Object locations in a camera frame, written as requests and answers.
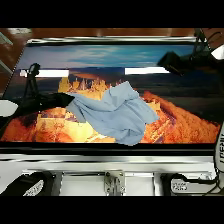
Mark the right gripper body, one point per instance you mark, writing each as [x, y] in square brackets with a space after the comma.
[173, 63]

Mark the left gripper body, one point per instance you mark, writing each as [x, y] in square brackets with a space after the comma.
[58, 100]

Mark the light blue shirt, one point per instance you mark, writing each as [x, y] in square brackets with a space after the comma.
[116, 113]

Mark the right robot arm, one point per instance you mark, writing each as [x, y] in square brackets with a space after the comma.
[220, 146]

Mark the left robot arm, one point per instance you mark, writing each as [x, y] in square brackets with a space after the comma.
[6, 108]

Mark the silver frame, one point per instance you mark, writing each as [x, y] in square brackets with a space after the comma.
[100, 163]

